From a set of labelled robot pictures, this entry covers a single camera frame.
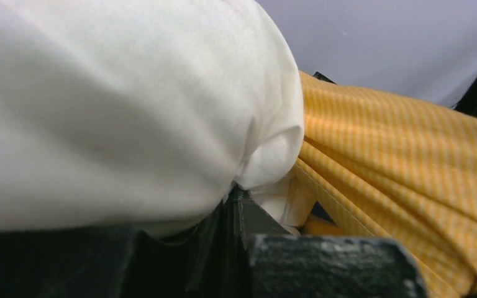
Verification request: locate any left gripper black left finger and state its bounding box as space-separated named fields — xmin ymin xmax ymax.
xmin=0 ymin=207 xmax=222 ymax=297

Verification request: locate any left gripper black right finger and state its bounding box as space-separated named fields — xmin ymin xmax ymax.
xmin=226 ymin=187 xmax=427 ymax=297

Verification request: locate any yellow and blue pillowcase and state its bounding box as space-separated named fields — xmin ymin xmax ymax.
xmin=289 ymin=73 xmax=477 ymax=297

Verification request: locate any white pillow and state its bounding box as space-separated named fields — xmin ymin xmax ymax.
xmin=0 ymin=1 xmax=304 ymax=237

